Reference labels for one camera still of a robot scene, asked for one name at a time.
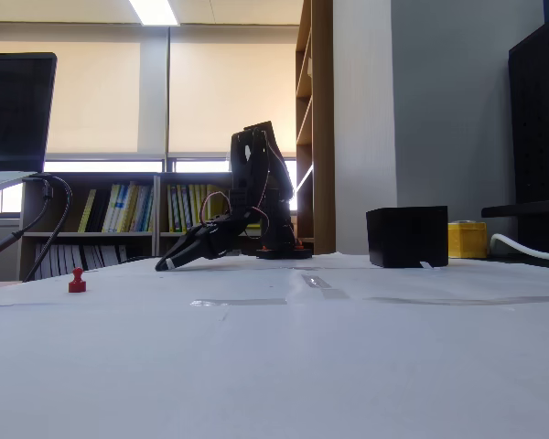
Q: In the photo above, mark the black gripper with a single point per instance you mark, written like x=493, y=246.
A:
x=204, y=244

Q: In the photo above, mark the small red pawn piece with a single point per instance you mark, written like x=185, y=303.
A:
x=77, y=283

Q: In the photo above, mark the black box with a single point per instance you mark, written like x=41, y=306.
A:
x=407, y=235

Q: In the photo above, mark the yellow plastic container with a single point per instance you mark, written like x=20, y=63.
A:
x=467, y=240

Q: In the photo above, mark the blue white book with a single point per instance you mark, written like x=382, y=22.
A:
x=121, y=210
x=144, y=210

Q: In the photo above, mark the clear tape strip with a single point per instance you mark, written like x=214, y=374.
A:
x=315, y=281
x=335, y=293
x=238, y=302

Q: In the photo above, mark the low wooden bookshelf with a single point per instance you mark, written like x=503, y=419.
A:
x=119, y=177
x=183, y=177

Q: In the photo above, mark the yellow white book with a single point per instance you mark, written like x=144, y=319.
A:
x=112, y=206

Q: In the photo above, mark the white black binder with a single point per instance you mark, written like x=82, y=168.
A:
x=66, y=260
x=43, y=263
x=55, y=261
x=98, y=256

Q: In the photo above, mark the slim yellow book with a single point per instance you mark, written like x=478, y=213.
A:
x=88, y=210

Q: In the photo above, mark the white paper table cover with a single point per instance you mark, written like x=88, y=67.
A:
x=256, y=366

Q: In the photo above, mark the beige roller blind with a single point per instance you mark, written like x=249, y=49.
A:
x=91, y=96
x=210, y=96

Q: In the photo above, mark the tall wooden bookshelf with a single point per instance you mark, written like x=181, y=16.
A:
x=322, y=137

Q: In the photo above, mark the black silver laptop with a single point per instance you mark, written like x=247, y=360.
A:
x=13, y=110

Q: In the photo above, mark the small white tape piece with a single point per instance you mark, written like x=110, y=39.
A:
x=426, y=264

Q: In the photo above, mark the ceiling light panel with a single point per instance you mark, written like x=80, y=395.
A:
x=153, y=11

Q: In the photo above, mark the black shelf board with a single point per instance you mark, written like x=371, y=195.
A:
x=521, y=209

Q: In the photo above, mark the black pegboard panel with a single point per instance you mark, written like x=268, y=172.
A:
x=540, y=114

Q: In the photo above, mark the grey window frame post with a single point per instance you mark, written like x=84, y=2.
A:
x=167, y=91

